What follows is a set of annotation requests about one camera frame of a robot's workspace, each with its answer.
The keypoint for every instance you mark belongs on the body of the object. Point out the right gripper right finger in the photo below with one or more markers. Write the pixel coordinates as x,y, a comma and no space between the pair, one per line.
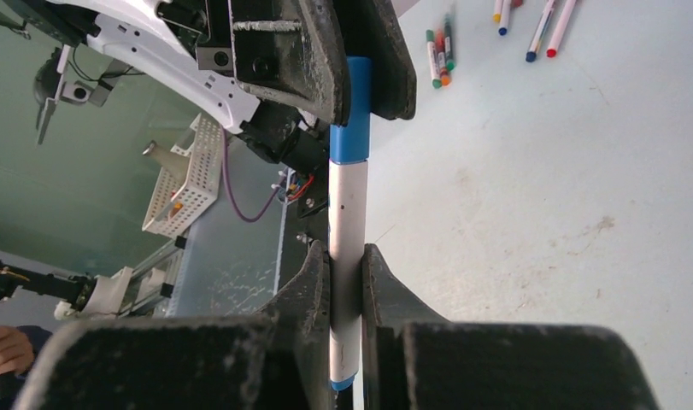
415,358

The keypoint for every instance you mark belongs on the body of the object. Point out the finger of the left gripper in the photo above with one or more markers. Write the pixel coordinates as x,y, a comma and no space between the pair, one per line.
292,52
370,28

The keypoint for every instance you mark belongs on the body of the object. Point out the white perforated basket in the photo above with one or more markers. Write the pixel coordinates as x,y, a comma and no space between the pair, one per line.
189,180

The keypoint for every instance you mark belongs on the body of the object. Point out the dark blue cap marker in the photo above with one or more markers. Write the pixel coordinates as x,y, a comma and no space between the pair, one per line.
541,29

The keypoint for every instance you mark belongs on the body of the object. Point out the green red marker cluster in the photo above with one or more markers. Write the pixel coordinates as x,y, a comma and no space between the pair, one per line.
441,52

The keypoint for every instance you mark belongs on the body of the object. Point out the light blue pen cap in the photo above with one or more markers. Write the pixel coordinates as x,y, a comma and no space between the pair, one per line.
350,144

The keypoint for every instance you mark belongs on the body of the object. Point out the person hand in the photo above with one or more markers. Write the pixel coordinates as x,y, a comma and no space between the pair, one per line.
16,351

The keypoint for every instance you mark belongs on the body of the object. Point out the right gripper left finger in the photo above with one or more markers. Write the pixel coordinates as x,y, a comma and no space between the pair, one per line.
274,358

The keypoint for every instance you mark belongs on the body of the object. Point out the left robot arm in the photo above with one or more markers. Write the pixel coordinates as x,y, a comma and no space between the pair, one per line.
187,46

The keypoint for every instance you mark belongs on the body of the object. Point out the red cap marker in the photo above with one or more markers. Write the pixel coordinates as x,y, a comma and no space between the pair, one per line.
560,28

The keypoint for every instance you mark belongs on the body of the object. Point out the light blue marker body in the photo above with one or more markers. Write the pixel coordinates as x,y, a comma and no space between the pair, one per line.
346,244

